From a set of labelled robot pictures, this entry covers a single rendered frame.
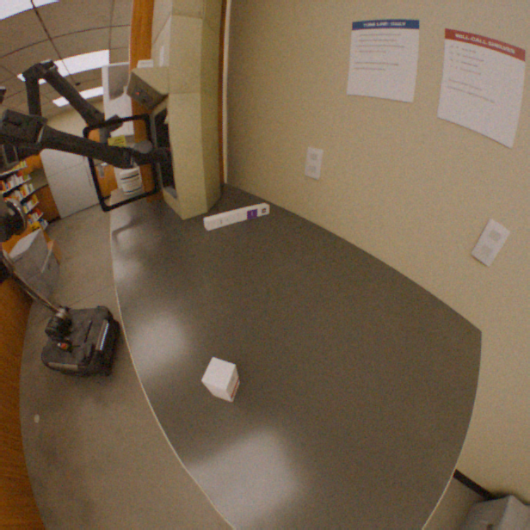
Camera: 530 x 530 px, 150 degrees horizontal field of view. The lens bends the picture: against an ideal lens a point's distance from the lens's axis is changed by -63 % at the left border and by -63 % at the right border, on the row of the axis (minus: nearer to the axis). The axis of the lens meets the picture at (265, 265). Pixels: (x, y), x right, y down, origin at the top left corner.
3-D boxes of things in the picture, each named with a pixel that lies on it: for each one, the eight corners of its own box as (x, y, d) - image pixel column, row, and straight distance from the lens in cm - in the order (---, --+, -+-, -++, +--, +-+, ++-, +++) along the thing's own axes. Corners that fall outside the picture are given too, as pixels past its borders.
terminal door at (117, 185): (160, 192, 106) (149, 113, 103) (102, 213, 102) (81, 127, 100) (159, 192, 107) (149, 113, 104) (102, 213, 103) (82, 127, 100)
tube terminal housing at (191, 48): (206, 188, 116) (201, 52, 120) (236, 204, 88) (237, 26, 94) (163, 200, 109) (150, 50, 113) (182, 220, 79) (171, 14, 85)
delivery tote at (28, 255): (52, 248, 324) (41, 226, 316) (42, 272, 273) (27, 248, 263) (30, 260, 342) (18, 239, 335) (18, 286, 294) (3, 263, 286)
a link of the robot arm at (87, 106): (45, 67, 125) (30, 72, 117) (52, 57, 123) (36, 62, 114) (101, 123, 117) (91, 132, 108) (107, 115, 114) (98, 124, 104)
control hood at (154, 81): (151, 108, 105) (150, 89, 107) (169, 94, 74) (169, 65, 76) (126, 113, 104) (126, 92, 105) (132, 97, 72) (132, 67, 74)
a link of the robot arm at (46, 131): (25, 122, 81) (16, 154, 76) (29, 111, 77) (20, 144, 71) (126, 151, 93) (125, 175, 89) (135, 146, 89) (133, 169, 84)
